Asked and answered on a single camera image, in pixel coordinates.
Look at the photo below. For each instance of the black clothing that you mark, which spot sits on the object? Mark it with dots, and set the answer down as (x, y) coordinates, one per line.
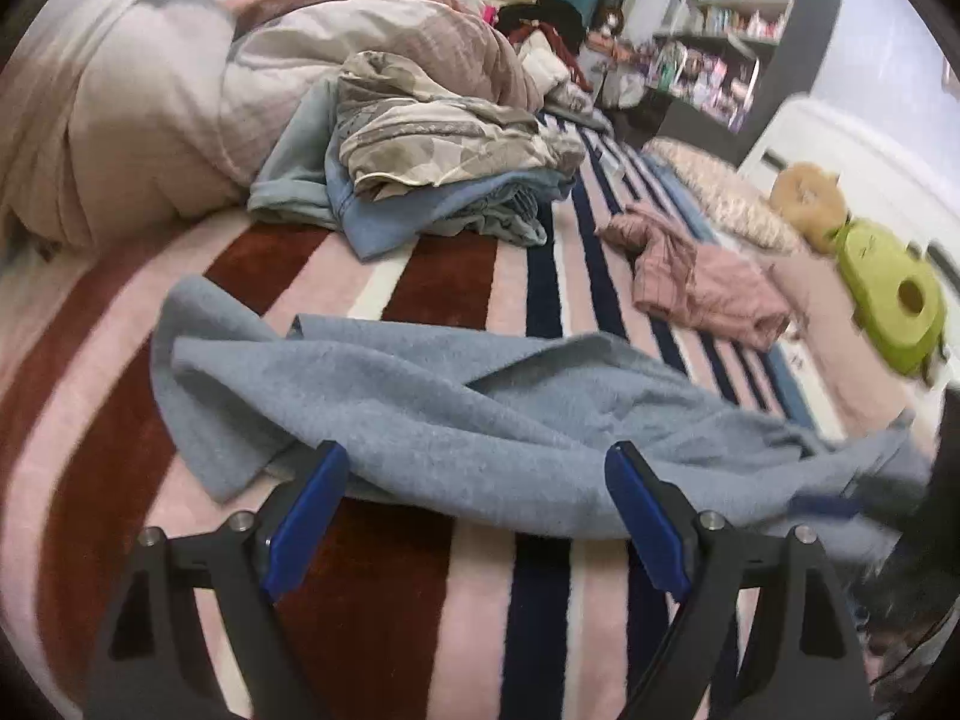
(547, 15)

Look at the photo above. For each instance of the pink and grey duvet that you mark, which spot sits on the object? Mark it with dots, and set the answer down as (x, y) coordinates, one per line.
(150, 112)

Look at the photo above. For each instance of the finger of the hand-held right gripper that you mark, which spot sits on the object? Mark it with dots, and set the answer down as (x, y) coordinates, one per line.
(825, 505)

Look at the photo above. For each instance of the beige patterned cloth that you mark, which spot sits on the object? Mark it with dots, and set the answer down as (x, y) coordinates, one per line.
(420, 127)

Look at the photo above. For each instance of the pink bed sheet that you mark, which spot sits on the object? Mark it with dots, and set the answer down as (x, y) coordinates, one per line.
(832, 322)

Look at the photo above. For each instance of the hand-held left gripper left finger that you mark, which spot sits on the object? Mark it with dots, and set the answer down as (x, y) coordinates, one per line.
(307, 517)

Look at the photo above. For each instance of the pink plaid garment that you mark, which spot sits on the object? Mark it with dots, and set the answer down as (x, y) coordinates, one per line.
(712, 285)

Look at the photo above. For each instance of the pile of folded clothes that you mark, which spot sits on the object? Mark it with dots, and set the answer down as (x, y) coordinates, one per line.
(390, 225)

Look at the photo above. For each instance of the patterned pillow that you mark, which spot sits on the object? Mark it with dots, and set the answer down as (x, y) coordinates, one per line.
(720, 187)

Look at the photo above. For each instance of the striped plush blanket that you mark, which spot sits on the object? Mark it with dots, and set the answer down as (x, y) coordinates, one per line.
(420, 615)

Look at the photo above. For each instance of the white headboard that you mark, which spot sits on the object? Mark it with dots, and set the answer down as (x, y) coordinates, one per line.
(862, 150)

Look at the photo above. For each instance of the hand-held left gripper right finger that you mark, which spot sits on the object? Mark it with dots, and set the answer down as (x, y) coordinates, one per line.
(645, 521)

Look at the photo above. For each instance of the green avocado plush toy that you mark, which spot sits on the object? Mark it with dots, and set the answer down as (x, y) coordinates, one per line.
(877, 277)

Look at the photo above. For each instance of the brown plush toy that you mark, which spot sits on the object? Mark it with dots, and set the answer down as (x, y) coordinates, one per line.
(806, 195)

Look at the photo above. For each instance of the dark bookshelf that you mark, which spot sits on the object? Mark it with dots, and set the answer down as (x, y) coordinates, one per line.
(806, 37)

